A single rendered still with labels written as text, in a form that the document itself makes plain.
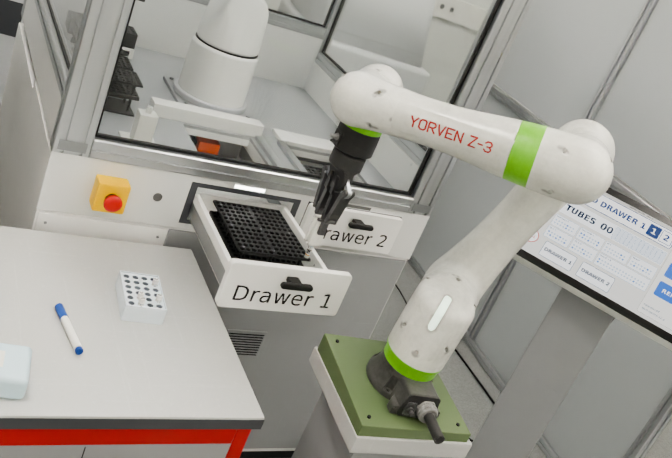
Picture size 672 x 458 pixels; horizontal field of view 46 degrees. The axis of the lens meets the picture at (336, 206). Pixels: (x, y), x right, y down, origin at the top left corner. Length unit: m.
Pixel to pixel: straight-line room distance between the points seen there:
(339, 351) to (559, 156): 0.63
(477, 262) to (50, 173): 0.93
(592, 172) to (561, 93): 2.18
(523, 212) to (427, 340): 0.32
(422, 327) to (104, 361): 0.60
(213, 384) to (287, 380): 0.83
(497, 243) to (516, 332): 1.89
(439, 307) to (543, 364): 0.89
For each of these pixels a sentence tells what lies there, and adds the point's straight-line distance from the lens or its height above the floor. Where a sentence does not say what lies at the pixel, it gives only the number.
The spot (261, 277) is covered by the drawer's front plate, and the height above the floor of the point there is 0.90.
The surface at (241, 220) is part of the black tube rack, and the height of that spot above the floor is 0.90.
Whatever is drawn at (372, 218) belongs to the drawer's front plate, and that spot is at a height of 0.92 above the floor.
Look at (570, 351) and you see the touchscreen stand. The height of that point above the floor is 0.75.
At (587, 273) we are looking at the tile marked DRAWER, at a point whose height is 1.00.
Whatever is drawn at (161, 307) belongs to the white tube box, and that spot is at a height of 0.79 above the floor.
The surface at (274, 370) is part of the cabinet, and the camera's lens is 2.32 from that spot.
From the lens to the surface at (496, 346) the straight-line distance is 3.63.
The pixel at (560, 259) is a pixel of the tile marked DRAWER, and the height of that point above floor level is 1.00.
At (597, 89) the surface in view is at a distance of 3.45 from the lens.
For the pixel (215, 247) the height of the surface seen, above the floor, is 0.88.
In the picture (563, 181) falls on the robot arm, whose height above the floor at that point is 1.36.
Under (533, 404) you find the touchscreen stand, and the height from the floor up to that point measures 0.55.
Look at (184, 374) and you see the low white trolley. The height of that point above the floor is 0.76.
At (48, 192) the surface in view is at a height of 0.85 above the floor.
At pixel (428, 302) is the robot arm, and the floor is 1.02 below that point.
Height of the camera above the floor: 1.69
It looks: 22 degrees down
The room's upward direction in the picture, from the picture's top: 23 degrees clockwise
